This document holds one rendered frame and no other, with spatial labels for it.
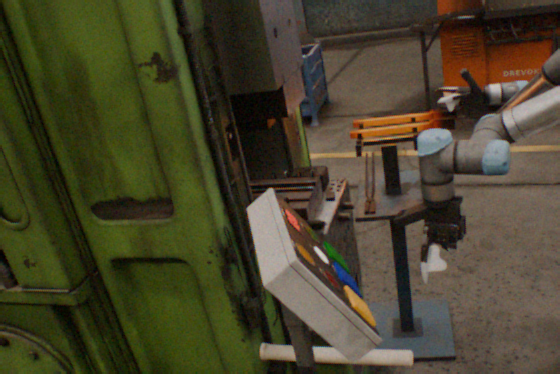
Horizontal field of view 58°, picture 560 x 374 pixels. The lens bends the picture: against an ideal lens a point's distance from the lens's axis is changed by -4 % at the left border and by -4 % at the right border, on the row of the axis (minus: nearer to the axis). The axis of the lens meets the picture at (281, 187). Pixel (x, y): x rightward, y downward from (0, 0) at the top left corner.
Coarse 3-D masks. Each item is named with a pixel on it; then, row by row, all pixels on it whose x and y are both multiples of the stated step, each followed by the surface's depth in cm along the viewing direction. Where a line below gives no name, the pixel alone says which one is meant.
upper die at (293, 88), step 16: (288, 80) 150; (240, 96) 150; (256, 96) 149; (272, 96) 148; (288, 96) 150; (304, 96) 165; (240, 112) 153; (256, 112) 151; (272, 112) 150; (288, 112) 149
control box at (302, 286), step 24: (264, 216) 116; (288, 216) 115; (264, 240) 108; (288, 240) 101; (312, 240) 120; (264, 264) 101; (288, 264) 95; (312, 264) 101; (288, 288) 97; (312, 288) 97; (336, 288) 103; (312, 312) 100; (336, 312) 100; (336, 336) 103; (360, 336) 104
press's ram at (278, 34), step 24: (216, 0) 134; (240, 0) 133; (264, 0) 135; (288, 0) 154; (216, 24) 137; (240, 24) 136; (264, 24) 134; (288, 24) 153; (240, 48) 138; (264, 48) 137; (288, 48) 152; (240, 72) 142; (264, 72) 140; (288, 72) 151
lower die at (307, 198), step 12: (252, 180) 185; (264, 180) 183; (276, 180) 181; (288, 180) 179; (300, 180) 177; (312, 180) 175; (252, 192) 175; (264, 192) 174; (276, 192) 173; (288, 192) 171; (300, 192) 169; (312, 192) 168; (288, 204) 166; (300, 204) 164; (312, 204) 168; (300, 216) 163; (312, 216) 167
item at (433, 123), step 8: (432, 120) 199; (440, 120) 197; (448, 120) 197; (376, 128) 204; (384, 128) 203; (392, 128) 201; (400, 128) 200; (408, 128) 200; (424, 128) 199; (432, 128) 197; (440, 128) 199; (448, 128) 198; (352, 136) 205; (368, 136) 204
